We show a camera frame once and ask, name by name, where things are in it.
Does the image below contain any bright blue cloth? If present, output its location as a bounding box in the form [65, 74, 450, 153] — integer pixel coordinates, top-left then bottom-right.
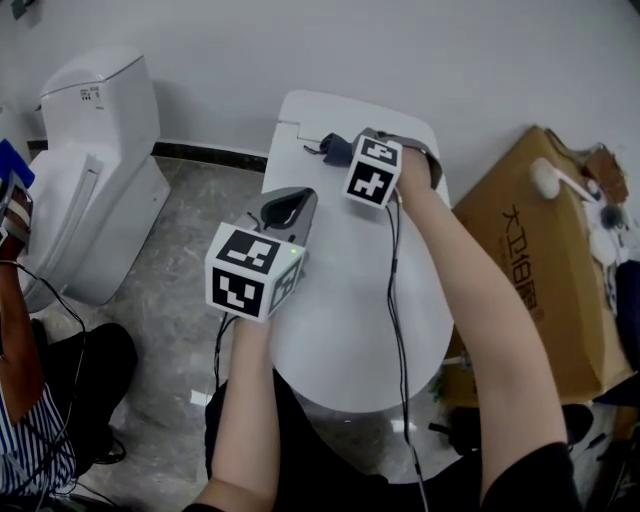
[0, 138, 36, 189]

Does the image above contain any dark navy fabric bundle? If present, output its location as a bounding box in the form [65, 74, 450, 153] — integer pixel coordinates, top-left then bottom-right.
[614, 259, 640, 374]

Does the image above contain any person's right forearm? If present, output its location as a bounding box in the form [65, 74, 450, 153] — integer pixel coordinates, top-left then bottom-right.
[394, 147, 569, 494]

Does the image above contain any brown cardboard box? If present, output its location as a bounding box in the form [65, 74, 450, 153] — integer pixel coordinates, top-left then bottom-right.
[439, 124, 636, 409]

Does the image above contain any white cleaning brush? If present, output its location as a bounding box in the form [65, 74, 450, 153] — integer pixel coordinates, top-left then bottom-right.
[529, 157, 599, 204]

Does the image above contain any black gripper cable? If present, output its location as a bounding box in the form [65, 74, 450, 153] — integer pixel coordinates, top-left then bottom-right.
[383, 189, 432, 512]
[213, 312, 236, 391]

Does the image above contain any brown crumpled paper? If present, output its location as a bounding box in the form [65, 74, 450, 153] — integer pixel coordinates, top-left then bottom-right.
[582, 143, 630, 204]

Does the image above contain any person's black clothing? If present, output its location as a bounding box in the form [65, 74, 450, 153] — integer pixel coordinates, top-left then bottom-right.
[182, 369, 584, 512]

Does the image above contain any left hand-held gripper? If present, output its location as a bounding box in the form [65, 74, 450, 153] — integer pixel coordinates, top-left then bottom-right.
[204, 186, 320, 324]

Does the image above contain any black shoe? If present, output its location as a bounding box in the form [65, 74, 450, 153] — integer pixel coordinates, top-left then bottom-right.
[562, 403, 596, 447]

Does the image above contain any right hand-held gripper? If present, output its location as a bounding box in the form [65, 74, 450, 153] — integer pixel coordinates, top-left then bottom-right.
[342, 127, 444, 211]

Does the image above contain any grey fluffy duster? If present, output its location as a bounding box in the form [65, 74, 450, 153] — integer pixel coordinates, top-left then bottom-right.
[599, 203, 627, 229]

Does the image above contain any dark blue cloth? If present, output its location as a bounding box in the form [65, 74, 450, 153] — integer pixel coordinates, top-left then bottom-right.
[303, 132, 359, 166]

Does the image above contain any white round sponge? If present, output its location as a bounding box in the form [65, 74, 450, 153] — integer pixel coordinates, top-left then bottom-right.
[589, 227, 620, 266]

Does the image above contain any white tank toilet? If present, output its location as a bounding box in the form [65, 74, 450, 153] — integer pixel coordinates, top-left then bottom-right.
[19, 47, 174, 314]

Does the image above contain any person's left forearm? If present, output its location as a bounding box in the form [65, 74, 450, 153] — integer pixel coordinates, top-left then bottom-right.
[192, 314, 281, 512]

